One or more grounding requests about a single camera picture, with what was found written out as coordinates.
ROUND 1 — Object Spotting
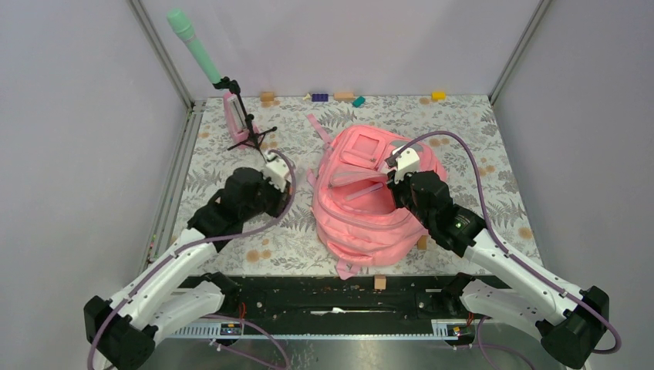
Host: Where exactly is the black microphone tripod stand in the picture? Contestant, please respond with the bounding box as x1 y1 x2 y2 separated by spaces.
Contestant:
213 76 278 156

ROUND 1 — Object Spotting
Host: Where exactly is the wooden block on base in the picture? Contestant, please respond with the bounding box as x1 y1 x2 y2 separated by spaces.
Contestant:
373 274 387 291

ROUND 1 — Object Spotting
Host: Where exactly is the pink school backpack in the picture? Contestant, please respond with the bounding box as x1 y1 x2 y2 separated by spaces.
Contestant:
307 114 447 280

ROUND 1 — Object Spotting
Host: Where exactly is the pink metronome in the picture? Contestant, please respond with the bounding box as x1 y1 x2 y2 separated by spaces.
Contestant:
223 92 250 147

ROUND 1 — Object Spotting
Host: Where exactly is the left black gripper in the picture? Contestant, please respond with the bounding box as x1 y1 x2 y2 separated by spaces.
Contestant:
241 172 293 222

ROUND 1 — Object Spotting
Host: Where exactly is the yellow toy block rear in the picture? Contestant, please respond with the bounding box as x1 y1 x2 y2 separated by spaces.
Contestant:
431 91 447 101

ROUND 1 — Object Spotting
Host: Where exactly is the tan block near backpack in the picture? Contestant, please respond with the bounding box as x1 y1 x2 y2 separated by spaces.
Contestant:
416 235 428 251

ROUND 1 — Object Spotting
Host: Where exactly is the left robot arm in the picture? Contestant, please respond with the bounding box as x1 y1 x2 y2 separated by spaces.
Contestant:
84 159 295 369

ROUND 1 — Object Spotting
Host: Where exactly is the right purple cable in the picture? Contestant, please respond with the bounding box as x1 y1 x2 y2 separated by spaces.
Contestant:
386 130 623 355

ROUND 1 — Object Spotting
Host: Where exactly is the long tan wooden block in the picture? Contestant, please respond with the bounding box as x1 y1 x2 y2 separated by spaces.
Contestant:
333 92 356 102

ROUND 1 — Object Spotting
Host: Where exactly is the purple toy block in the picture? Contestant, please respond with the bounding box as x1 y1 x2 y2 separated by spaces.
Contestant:
311 93 329 103

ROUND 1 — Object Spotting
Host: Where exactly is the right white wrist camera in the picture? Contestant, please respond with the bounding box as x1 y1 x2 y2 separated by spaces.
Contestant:
386 148 420 184

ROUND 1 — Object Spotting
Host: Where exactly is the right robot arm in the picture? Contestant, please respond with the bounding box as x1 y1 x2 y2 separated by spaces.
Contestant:
387 170 610 369

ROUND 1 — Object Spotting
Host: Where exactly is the purple cable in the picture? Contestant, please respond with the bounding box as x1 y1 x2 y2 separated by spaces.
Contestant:
386 130 623 355
86 149 298 370

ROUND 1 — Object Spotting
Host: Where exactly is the tan wooden block rear left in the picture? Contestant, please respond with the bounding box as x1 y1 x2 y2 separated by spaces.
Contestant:
259 91 275 103

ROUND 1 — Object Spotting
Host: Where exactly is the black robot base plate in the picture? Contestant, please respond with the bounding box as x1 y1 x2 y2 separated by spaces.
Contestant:
196 275 480 331

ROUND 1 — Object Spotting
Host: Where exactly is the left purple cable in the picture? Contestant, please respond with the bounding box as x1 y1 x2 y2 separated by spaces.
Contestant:
86 149 298 370

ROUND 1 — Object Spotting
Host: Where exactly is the teal toy block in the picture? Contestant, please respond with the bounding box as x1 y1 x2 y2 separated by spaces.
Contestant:
352 96 366 108

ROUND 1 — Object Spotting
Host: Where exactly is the mint green microphone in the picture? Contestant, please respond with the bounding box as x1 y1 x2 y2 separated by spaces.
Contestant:
167 8 221 85

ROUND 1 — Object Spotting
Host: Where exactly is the grey slotted cable duct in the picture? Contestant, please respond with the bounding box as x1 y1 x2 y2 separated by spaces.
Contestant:
169 319 477 341

